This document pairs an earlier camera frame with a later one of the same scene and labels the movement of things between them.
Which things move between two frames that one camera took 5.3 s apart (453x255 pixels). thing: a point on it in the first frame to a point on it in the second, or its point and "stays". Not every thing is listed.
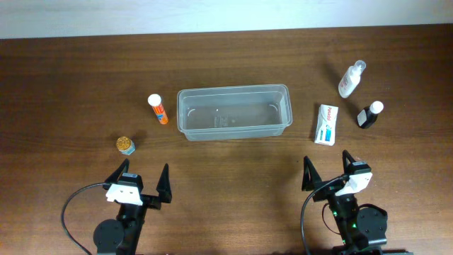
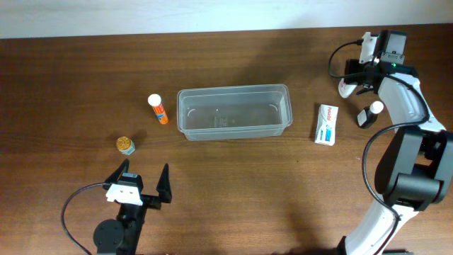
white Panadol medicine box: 326,126 stays
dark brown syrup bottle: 369,115 stays
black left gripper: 150,200 stays
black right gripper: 325,193 to 354,71
